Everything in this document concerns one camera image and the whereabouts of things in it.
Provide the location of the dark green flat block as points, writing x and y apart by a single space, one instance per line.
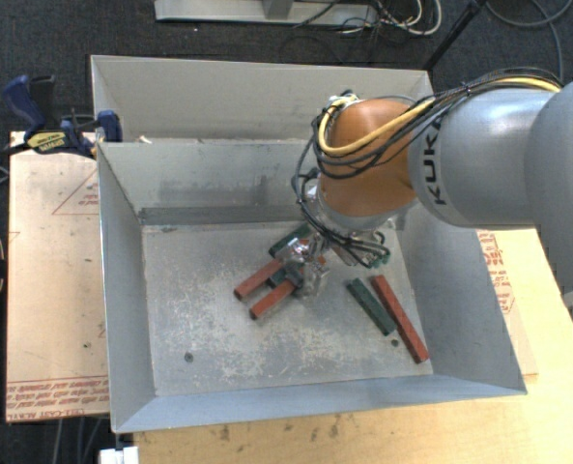
286 241
372 307
277 278

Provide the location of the brown cardboard board red print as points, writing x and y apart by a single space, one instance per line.
54 278

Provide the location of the red-brown flat block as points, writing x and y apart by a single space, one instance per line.
271 302
257 280
399 318

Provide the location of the grey metal bin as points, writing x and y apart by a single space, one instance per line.
266 346

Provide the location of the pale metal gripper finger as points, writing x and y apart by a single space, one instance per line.
315 281
293 259

